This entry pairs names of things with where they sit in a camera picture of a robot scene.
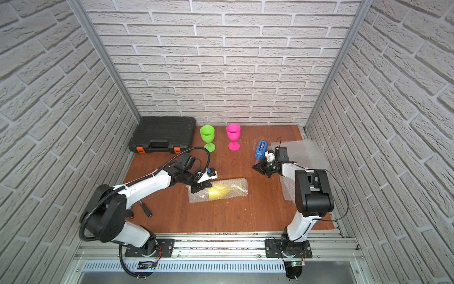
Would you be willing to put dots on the bubble wrap sheet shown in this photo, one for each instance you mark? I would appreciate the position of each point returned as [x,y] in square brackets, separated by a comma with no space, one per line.
[307,154]
[202,196]

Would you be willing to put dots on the yellow plastic wine glass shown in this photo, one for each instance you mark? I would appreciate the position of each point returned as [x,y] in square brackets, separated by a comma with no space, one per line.
[222,191]

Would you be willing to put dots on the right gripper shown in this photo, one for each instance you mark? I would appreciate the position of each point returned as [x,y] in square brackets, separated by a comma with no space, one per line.
[262,167]

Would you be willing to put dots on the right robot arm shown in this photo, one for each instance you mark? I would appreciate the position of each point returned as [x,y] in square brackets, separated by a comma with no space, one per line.
[313,196]

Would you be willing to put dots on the aluminium mounting rail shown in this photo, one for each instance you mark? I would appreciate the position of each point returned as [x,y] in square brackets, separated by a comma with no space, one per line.
[223,252]

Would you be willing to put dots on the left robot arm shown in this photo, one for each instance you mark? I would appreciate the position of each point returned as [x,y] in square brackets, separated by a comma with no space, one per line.
[104,218]

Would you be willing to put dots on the green plastic wine glass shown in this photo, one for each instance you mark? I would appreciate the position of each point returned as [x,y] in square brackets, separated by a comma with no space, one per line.
[208,134]

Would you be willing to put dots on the blue tape dispenser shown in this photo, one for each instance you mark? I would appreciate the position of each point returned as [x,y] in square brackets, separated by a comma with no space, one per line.
[261,149]

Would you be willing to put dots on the black handled screwdriver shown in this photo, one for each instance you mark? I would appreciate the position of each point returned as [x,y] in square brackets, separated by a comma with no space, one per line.
[146,210]

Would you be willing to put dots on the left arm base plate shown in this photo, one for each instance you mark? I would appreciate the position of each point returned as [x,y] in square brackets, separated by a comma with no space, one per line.
[153,248]

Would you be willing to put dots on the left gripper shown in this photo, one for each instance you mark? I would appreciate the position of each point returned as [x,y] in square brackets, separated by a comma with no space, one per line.
[195,183]

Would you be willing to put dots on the pink plastic wine glass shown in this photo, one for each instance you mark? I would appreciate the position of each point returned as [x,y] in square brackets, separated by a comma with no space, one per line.
[233,132]

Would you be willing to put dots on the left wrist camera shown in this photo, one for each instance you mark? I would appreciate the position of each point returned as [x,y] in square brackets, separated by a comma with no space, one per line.
[207,175]

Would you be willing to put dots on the black plastic tool case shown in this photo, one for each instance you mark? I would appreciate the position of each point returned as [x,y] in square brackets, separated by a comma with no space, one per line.
[163,134]

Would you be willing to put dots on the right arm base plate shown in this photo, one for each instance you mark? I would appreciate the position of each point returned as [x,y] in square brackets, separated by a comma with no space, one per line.
[282,249]

